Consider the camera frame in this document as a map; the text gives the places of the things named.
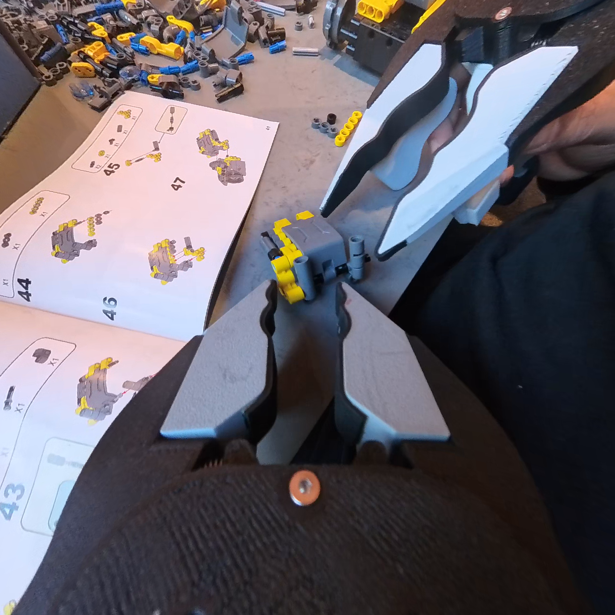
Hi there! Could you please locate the black yellow vehicle model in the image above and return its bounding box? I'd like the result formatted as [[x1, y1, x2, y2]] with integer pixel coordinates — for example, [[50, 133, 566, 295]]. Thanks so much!
[[323, 0, 462, 75]]

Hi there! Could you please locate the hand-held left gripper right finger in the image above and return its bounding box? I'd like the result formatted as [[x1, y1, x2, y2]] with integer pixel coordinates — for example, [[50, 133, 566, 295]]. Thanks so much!
[[335, 282, 452, 447]]

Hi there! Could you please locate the dark blue cardboard box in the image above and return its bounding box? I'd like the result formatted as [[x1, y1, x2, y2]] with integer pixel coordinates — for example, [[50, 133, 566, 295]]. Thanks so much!
[[0, 29, 41, 140]]

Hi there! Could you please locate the pile of small brick pieces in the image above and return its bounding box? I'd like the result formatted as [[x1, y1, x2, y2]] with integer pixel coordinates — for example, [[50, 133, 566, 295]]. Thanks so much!
[[0, 0, 318, 112]]

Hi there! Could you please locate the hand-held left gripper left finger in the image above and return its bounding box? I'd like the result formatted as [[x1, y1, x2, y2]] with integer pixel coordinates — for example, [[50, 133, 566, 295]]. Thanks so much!
[[159, 279, 279, 444]]

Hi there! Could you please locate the yellow five-hole beam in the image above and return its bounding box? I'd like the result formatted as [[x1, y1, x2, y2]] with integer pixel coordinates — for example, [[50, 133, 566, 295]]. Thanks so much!
[[335, 111, 363, 146]]

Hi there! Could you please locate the grey yellow brick assembly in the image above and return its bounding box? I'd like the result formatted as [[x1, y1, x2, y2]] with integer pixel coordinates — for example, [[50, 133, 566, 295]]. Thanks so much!
[[259, 210, 371, 304]]

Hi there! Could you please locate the instruction booklet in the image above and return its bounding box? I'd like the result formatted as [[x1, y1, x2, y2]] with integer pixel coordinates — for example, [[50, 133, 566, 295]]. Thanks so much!
[[0, 91, 280, 601]]

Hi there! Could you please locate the person's right hand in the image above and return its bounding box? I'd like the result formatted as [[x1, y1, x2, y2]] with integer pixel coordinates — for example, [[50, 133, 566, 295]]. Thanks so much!
[[500, 94, 615, 185]]

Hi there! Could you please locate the person's dark clothed body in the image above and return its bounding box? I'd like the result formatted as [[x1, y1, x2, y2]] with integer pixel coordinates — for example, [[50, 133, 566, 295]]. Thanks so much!
[[389, 173, 615, 615]]

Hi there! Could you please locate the grey curved panel piece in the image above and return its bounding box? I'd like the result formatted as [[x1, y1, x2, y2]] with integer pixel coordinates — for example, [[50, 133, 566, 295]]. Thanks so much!
[[199, 5, 250, 61]]

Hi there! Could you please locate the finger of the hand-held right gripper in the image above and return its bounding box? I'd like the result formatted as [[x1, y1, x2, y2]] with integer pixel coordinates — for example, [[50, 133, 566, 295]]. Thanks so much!
[[318, 41, 457, 219], [374, 45, 579, 262]]

